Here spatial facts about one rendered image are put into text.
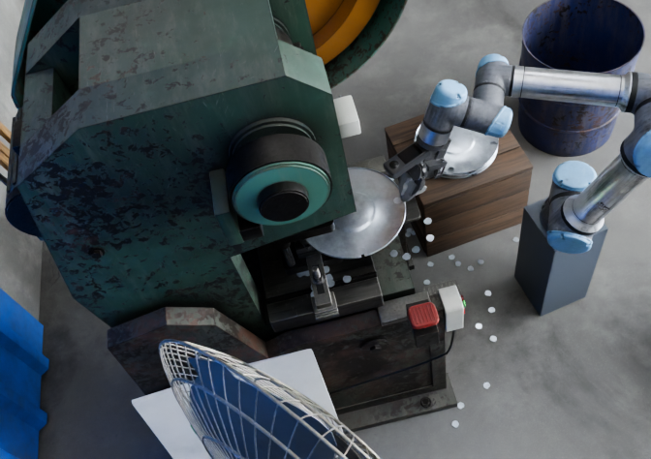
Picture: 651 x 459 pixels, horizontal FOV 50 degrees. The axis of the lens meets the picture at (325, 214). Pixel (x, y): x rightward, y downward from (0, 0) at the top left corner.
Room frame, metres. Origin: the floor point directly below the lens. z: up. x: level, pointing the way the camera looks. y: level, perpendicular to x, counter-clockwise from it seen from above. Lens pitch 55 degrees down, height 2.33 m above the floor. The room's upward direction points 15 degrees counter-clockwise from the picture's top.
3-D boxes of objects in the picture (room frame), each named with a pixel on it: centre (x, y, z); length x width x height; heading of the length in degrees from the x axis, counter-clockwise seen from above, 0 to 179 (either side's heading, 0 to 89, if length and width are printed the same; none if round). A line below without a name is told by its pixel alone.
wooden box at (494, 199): (1.52, -0.51, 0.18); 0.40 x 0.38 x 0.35; 95
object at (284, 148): (0.82, 0.08, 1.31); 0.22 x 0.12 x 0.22; 88
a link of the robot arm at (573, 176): (1.06, -0.70, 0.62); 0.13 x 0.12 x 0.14; 154
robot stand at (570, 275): (1.06, -0.70, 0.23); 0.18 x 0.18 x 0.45; 8
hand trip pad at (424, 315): (0.73, -0.16, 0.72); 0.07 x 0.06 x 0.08; 88
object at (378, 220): (1.07, -0.07, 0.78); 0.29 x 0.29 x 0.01
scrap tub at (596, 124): (1.76, -1.06, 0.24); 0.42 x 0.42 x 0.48
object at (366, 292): (1.07, 0.06, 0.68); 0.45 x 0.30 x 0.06; 178
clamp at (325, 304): (0.90, 0.06, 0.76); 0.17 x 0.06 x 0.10; 178
